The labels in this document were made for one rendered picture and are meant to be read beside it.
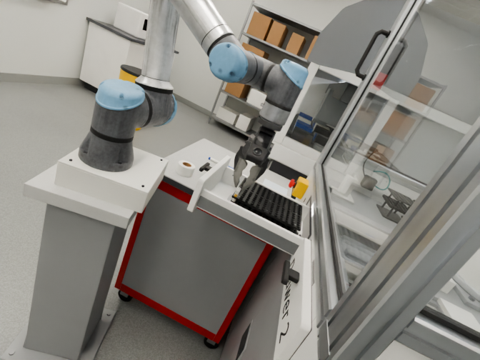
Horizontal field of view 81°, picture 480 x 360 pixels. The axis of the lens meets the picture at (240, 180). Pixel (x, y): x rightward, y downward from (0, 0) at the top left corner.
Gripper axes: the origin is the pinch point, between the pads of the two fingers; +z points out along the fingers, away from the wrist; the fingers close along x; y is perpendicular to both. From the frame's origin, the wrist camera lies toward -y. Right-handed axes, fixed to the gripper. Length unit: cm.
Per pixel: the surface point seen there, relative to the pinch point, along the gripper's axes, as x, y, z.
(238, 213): -3.2, -4.0, 6.4
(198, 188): 9.6, -5.9, 3.9
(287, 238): -18.7, -3.9, 6.3
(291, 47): 47, 400, -69
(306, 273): -21.9, -23.5, 1.0
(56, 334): 37, -13, 80
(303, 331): -22.2, -37.4, 1.9
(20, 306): 63, -3, 94
